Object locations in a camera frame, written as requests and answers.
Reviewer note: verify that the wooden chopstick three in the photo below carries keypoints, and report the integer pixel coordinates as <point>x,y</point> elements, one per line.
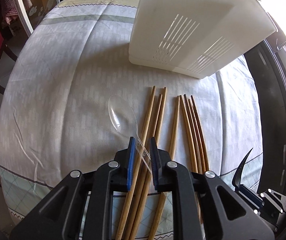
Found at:
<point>149,176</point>

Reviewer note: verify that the wooden chopstick eight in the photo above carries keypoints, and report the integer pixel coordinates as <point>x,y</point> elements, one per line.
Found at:
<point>204,150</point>

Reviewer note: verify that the wooden chopstick six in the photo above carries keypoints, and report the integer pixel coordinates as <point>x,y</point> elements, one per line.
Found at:
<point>192,130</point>

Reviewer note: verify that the white plastic utensil holder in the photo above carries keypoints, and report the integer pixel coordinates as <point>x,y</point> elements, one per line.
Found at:
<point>196,37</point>

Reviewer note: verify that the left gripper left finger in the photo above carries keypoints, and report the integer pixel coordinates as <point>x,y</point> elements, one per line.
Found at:
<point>130,162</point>

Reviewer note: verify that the clear plastic spoon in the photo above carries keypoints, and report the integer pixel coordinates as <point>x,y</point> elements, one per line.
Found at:
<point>124,121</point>

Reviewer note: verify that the wooden chopstick two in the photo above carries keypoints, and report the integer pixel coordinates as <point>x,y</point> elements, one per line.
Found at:
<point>141,180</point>

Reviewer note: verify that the wooden chopstick four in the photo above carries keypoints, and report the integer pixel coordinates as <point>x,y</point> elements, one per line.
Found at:
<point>163,195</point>

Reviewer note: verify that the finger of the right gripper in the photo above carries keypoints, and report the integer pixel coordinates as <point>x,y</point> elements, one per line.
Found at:
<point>239,170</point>

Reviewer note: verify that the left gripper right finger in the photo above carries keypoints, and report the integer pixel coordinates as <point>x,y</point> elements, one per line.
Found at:
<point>155,162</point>

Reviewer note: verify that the patterned grey tablecloth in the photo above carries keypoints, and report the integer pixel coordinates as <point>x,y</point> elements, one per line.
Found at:
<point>54,114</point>

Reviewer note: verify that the wooden chopstick five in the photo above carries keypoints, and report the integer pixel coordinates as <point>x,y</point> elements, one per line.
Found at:
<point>188,132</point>

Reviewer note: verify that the wooden chopstick seven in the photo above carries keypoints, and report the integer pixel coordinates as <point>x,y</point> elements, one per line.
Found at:
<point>198,138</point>

